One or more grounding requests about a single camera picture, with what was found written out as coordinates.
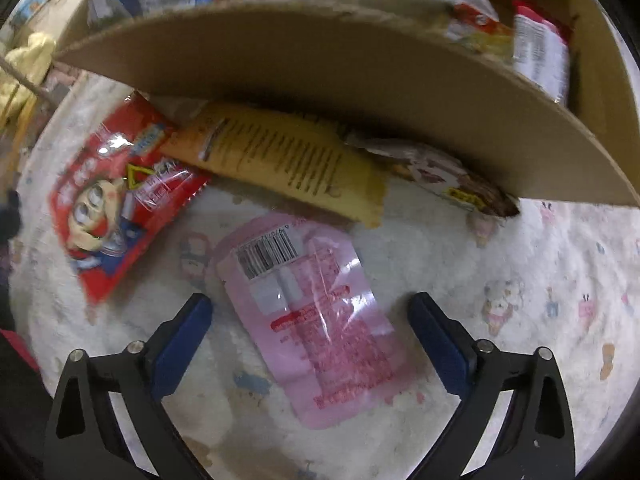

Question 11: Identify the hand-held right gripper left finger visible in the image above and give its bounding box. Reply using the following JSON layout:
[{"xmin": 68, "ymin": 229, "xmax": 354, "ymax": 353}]
[{"xmin": 42, "ymin": 292, "xmax": 213, "ymax": 480}]

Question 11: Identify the plain yellow snack packet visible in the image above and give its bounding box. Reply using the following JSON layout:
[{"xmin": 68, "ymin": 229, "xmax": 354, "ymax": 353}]
[{"xmin": 160, "ymin": 102, "xmax": 388, "ymax": 228}]

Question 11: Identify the red cartoon face snack packet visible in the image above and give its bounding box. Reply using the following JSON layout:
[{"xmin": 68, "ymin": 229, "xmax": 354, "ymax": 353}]
[{"xmin": 47, "ymin": 90, "xmax": 213, "ymax": 306}]

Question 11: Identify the yellow cloth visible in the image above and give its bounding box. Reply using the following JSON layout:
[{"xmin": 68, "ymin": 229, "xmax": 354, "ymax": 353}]
[{"xmin": 0, "ymin": 32, "xmax": 57, "ymax": 128}]

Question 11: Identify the pink snack packet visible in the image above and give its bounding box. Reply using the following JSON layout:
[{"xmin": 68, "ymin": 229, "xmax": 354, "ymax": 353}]
[{"xmin": 212, "ymin": 212, "xmax": 416, "ymax": 431}]

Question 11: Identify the brown snack packet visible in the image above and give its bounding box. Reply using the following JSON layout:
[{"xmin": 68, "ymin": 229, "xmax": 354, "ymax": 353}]
[{"xmin": 345, "ymin": 132, "xmax": 521, "ymax": 221}]

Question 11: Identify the red label snack packet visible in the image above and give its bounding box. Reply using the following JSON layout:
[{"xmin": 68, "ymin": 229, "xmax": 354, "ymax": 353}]
[{"xmin": 510, "ymin": 0, "xmax": 573, "ymax": 106}]

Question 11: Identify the printed blanket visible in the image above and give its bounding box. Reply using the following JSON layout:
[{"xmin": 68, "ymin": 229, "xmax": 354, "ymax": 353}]
[{"xmin": 10, "ymin": 70, "xmax": 636, "ymax": 480}]

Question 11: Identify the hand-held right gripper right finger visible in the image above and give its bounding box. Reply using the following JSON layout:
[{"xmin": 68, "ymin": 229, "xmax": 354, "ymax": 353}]
[{"xmin": 407, "ymin": 291, "xmax": 576, "ymax": 480}]

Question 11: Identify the cardboard box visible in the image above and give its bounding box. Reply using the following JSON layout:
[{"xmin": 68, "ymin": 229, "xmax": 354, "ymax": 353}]
[{"xmin": 52, "ymin": 0, "xmax": 640, "ymax": 208}]

